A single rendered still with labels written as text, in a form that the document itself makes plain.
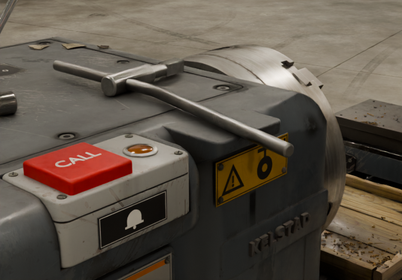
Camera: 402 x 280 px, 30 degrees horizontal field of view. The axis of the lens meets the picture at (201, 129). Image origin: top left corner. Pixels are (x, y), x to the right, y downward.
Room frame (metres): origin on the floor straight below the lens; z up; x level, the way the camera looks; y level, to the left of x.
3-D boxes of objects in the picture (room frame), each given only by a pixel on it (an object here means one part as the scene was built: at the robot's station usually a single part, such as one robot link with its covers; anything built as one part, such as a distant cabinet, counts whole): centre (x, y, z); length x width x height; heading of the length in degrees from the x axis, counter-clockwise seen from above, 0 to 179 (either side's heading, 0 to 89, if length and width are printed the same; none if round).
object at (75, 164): (0.53, 0.09, 1.26); 0.06 x 0.06 x 0.02; 47
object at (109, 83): (0.78, 0.06, 1.27); 0.12 x 0.02 x 0.02; 142
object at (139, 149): (0.57, 0.05, 1.26); 0.02 x 0.02 x 0.01
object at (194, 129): (0.65, -0.02, 1.24); 0.09 x 0.08 x 0.03; 137
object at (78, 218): (0.55, 0.08, 1.23); 0.13 x 0.08 x 0.05; 137
